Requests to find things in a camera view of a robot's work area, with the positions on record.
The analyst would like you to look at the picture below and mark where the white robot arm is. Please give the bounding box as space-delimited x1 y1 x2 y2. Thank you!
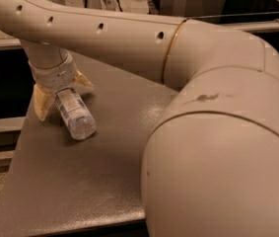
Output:
0 0 279 237

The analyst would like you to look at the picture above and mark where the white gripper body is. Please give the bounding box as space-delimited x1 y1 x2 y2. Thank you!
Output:
29 53 77 90

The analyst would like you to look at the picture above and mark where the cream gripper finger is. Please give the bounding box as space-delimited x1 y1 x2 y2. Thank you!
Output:
71 70 95 93
33 84 54 121

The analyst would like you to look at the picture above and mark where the blue label plastic bottle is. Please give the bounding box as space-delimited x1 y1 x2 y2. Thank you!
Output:
54 87 97 140

